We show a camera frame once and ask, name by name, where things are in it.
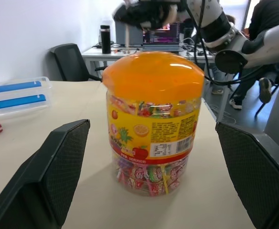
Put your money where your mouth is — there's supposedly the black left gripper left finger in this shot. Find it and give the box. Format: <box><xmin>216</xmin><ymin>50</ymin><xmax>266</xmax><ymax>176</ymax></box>
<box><xmin>0</xmin><ymin>119</ymin><xmax>91</xmax><ymax>229</ymax></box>

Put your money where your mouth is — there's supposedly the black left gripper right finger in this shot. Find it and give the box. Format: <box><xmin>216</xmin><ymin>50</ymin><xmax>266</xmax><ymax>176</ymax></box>
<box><xmin>215</xmin><ymin>122</ymin><xmax>279</xmax><ymax>229</ymax></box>

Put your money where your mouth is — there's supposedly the orange plastic jar lid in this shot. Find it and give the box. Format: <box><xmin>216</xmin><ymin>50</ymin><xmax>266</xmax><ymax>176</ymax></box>
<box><xmin>102</xmin><ymin>51</ymin><xmax>205</xmax><ymax>99</ymax></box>

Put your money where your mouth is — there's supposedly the clear plastic lollipop jar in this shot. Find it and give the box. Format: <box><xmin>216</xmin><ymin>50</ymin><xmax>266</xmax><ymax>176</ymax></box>
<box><xmin>105</xmin><ymin>83</ymin><xmax>203</xmax><ymax>197</ymax></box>

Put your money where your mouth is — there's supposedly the open laptop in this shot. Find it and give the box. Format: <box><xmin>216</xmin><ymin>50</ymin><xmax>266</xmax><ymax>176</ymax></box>
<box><xmin>142</xmin><ymin>22</ymin><xmax>186</xmax><ymax>52</ymax></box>

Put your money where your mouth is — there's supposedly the grey monitor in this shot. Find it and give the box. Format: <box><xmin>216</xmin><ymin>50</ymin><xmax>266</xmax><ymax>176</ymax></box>
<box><xmin>115</xmin><ymin>21</ymin><xmax>144</xmax><ymax>47</ymax></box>

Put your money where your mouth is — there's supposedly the black thermos bottle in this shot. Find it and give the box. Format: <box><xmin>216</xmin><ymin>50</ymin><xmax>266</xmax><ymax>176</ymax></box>
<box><xmin>99</xmin><ymin>24</ymin><xmax>112</xmax><ymax>54</ymax></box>

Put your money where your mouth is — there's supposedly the white office desk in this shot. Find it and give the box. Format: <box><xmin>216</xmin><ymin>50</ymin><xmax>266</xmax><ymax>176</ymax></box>
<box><xmin>81</xmin><ymin>46</ymin><xmax>217</xmax><ymax>75</ymax></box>

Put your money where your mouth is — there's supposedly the clear box with blue clips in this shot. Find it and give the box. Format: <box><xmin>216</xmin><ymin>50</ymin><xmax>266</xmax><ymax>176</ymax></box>
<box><xmin>0</xmin><ymin>76</ymin><xmax>54</xmax><ymax>118</ymax></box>

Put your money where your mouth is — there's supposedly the black office chair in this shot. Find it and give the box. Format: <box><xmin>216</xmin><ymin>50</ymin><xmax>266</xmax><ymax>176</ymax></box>
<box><xmin>49</xmin><ymin>43</ymin><xmax>105</xmax><ymax>82</ymax></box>

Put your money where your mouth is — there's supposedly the seated person in dark top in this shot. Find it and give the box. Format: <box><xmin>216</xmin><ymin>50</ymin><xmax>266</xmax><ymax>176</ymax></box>
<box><xmin>229</xmin><ymin>0</ymin><xmax>279</xmax><ymax>111</ymax></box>

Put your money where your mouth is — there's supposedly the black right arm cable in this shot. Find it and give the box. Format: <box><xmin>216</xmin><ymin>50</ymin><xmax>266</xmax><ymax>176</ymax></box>
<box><xmin>185</xmin><ymin>0</ymin><xmax>266</xmax><ymax>87</ymax></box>

